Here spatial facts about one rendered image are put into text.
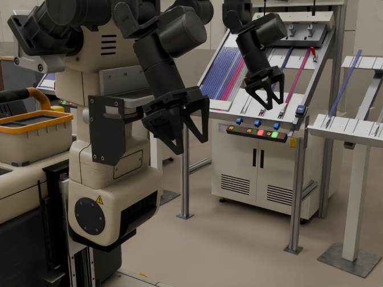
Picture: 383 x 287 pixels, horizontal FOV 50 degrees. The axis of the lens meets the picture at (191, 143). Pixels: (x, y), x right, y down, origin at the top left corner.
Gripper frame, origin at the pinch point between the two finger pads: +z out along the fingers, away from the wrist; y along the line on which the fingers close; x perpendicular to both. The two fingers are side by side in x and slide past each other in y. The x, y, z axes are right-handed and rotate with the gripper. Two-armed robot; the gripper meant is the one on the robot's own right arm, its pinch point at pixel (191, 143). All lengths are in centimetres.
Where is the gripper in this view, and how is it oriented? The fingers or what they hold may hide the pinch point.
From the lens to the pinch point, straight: 72.5
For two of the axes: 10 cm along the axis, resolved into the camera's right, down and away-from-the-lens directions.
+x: -7.8, 3.2, 5.4
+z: 3.9, 9.2, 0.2
